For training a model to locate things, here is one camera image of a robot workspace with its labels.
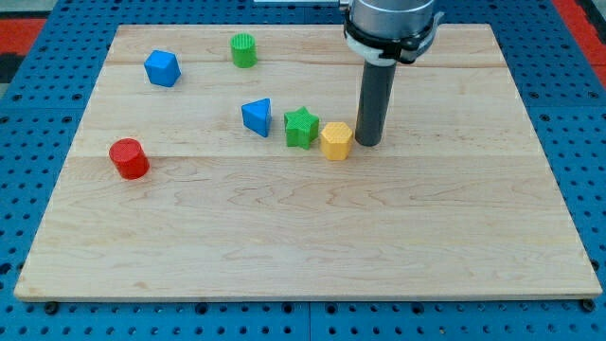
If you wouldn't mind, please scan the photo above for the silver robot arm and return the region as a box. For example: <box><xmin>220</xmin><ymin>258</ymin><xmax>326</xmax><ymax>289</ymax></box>
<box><xmin>343</xmin><ymin>0</ymin><xmax>444</xmax><ymax>66</ymax></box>

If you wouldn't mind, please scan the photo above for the yellow hexagon block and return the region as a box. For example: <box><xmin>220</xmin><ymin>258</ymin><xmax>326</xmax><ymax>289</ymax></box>
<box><xmin>320</xmin><ymin>122</ymin><xmax>353</xmax><ymax>161</ymax></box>

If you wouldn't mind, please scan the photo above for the green star block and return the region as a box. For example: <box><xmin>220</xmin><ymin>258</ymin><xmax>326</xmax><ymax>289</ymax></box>
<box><xmin>284</xmin><ymin>106</ymin><xmax>319</xmax><ymax>150</ymax></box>

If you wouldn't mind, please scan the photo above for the blue triangle block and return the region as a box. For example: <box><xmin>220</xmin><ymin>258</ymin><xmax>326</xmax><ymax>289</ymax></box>
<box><xmin>241</xmin><ymin>98</ymin><xmax>272</xmax><ymax>137</ymax></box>

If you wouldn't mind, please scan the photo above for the wooden board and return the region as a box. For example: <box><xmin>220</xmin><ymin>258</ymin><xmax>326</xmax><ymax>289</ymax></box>
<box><xmin>14</xmin><ymin>24</ymin><xmax>602</xmax><ymax>302</ymax></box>

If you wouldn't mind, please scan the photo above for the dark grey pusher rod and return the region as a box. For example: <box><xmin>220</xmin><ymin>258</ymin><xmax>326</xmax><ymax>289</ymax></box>
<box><xmin>355</xmin><ymin>62</ymin><xmax>396</xmax><ymax>147</ymax></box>

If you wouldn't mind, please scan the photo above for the green cylinder block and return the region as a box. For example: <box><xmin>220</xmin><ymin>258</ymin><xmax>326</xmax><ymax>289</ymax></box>
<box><xmin>230</xmin><ymin>32</ymin><xmax>258</xmax><ymax>68</ymax></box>

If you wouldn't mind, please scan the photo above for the blue cube block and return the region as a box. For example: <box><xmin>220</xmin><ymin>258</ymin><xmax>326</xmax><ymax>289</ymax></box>
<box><xmin>144</xmin><ymin>50</ymin><xmax>181</xmax><ymax>87</ymax></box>

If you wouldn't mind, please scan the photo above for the red cylinder block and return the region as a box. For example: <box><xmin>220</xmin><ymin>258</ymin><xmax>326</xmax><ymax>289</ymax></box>
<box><xmin>109</xmin><ymin>138</ymin><xmax>150</xmax><ymax>180</ymax></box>

